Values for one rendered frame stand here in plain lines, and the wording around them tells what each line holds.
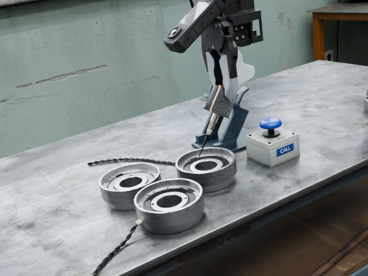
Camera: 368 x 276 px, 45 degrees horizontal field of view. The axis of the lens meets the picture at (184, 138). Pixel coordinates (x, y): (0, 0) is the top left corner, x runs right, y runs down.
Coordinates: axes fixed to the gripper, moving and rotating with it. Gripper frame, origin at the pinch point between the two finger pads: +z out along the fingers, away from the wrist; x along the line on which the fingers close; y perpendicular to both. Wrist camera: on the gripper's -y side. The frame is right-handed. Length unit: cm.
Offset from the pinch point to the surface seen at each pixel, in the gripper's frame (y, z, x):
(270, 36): 134, 27, 163
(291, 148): 8.5, 11.0, -7.3
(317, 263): 12.7, 38.2, -7.9
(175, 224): -19.3, 11.2, -15.3
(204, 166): -6.6, 11.3, -1.6
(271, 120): 6.9, 5.7, -4.4
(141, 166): -16.5, 9.6, 3.7
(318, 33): 163, 30, 151
